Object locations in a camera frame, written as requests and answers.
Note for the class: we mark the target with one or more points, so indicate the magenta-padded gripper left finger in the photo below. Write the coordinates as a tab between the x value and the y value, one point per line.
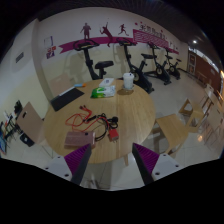
76	158

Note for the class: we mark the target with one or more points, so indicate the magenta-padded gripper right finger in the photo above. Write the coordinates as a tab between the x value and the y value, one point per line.
148	158

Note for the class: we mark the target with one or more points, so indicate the red charger block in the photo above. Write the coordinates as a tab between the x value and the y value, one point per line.
113	134

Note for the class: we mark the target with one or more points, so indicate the light wooden chair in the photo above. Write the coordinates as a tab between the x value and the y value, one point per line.
171	128

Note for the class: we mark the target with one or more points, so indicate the black bag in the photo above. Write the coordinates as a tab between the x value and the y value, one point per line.
26	139

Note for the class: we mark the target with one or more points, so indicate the black flat pad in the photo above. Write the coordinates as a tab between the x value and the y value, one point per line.
66	99

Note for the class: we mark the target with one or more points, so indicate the open-backed wooden chair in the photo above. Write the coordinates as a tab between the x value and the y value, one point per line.
186	106

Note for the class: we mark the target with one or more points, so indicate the green wet wipes pack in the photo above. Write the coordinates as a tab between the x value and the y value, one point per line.
100	92

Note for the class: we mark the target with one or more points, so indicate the round brown coaster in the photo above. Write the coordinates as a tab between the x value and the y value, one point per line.
124	91

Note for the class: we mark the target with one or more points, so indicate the white marker pen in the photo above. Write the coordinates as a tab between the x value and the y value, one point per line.
80	85

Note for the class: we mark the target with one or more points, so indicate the pale wooden chair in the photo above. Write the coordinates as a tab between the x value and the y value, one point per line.
61	85

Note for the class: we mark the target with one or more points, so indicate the white paper cup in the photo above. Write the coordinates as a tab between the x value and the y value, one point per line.
128	81

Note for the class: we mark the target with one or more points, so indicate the white tissue pack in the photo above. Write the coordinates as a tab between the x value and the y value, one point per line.
106	82

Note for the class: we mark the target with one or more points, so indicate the group of wooden chairs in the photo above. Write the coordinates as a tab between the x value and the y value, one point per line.
210	100

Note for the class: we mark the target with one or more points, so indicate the reddish brown wooden counter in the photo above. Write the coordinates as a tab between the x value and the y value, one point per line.
203	68

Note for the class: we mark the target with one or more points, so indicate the round ceiling light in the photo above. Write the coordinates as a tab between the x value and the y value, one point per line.
194	42

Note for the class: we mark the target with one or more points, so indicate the purple orange wall poster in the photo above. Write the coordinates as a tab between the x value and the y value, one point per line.
51	52

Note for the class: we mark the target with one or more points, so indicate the magenta sports wall decal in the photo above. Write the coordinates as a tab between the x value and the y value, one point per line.
66	46

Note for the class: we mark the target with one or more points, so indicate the grey wall plaque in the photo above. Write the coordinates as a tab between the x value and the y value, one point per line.
19	57

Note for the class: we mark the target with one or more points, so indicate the white wall poster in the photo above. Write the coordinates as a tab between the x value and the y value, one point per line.
48	41

